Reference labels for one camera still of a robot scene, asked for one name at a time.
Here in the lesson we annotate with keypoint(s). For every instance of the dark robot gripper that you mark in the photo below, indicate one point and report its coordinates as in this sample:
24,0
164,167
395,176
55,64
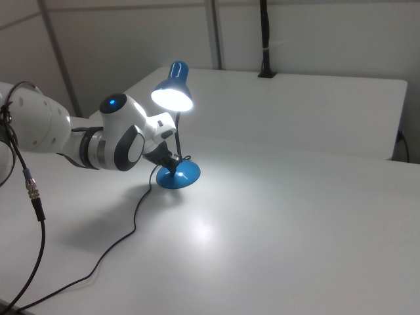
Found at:
158,153

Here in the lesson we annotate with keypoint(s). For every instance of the blue gooseneck desk lamp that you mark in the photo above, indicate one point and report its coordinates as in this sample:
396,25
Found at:
183,174

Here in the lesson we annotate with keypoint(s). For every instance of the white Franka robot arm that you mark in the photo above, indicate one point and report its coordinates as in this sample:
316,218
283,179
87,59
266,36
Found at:
33,124

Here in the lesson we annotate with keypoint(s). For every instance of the black camera pole with clamp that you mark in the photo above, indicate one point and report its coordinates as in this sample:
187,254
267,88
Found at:
265,39

